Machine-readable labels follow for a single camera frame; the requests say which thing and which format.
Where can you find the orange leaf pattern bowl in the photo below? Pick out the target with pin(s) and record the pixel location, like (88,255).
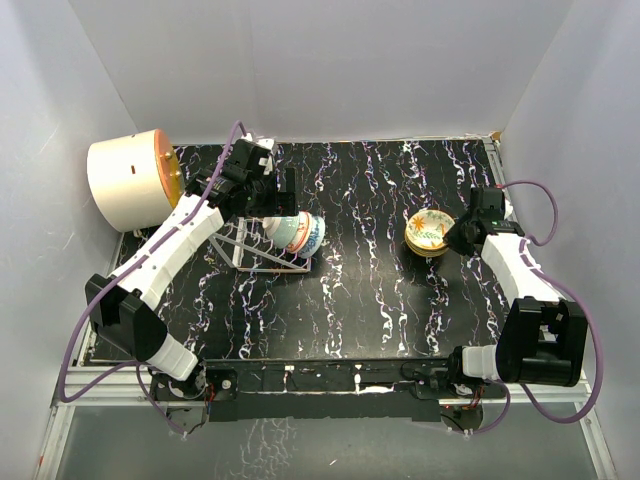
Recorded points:
(412,249)

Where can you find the green sprig pattern bowl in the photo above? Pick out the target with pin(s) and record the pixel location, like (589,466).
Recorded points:
(428,227)

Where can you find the red flower striped bowl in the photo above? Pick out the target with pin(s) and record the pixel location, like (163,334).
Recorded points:
(302,234)

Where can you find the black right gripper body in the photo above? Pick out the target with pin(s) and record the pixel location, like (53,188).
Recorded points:
(468,218)

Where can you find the blue rose pattern bowl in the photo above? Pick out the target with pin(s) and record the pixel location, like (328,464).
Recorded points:
(315,239)

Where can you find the white wire dish rack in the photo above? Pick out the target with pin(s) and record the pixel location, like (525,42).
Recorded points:
(244,246)

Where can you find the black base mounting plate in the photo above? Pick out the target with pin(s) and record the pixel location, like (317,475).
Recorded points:
(409,388)

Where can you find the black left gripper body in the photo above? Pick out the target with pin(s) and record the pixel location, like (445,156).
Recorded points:
(267,182)

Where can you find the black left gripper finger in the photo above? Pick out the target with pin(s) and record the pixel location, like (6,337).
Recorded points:
(277,204)
(290,180)

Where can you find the white cylinder with orange lid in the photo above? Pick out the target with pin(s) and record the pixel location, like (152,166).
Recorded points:
(136,180)

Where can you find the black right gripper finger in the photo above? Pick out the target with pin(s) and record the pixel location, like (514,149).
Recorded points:
(459,230)
(456,244)

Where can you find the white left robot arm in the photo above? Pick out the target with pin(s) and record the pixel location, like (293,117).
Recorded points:
(122,306)

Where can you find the yellow sun pattern bowl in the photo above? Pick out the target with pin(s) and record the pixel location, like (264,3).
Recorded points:
(429,254)

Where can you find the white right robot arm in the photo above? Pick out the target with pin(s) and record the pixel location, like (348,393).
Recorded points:
(543,338)

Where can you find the light green checkered bowl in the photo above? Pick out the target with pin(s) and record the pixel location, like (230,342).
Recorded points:
(281,230)

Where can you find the aluminium frame rail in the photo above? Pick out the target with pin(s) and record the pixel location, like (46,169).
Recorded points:
(121,389)

